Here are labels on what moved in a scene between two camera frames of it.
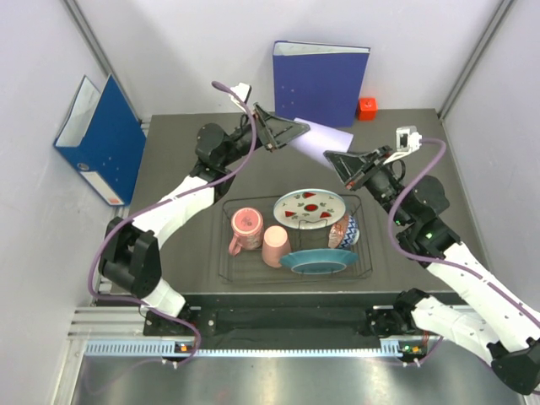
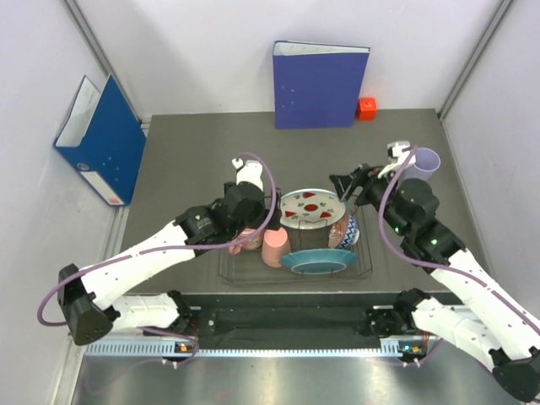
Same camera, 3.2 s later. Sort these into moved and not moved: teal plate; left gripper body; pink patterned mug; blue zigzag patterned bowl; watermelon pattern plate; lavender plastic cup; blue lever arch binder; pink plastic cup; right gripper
Moved: left gripper body; lavender plastic cup; right gripper
Not moved: blue lever arch binder; pink plastic cup; watermelon pattern plate; pink patterned mug; blue zigzag patterned bowl; teal plate
